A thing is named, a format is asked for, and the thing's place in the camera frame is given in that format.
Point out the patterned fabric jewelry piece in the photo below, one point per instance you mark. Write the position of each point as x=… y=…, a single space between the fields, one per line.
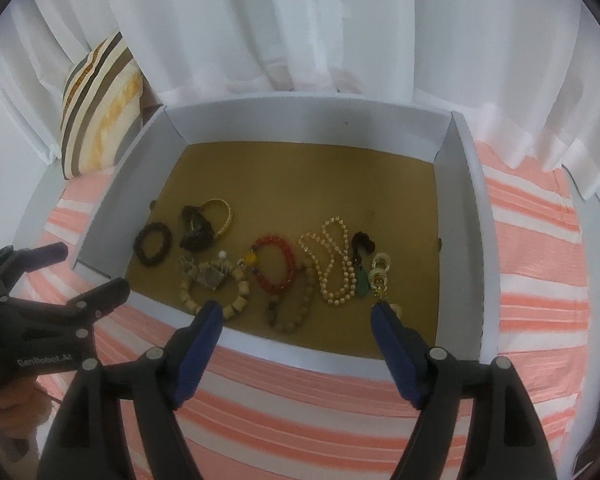
x=207 y=275

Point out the dark brown beaded piece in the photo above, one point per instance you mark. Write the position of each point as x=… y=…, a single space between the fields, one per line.
x=365 y=245

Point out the striped pillow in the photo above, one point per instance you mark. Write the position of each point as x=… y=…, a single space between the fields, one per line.
x=97 y=110

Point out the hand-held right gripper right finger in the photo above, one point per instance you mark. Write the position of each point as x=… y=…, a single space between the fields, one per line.
x=395 y=355

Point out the green pendant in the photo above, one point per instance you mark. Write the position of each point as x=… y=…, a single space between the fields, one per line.
x=362 y=285

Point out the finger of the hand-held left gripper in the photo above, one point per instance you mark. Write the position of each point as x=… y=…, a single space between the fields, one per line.
x=35 y=257
x=100 y=297

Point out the peach striped bedsheet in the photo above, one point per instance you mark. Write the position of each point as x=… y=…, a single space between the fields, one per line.
x=535 y=270

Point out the white cardboard box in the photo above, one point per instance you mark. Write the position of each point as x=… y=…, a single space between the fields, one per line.
x=305 y=185

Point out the person's left hand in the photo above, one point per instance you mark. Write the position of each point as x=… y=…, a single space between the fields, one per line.
x=10 y=402

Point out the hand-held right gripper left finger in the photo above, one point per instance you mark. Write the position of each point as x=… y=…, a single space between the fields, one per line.
x=200 y=355

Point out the gold bangle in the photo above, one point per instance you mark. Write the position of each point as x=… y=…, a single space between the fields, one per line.
x=227 y=217

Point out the white curtain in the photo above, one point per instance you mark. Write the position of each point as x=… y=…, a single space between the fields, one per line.
x=330 y=20

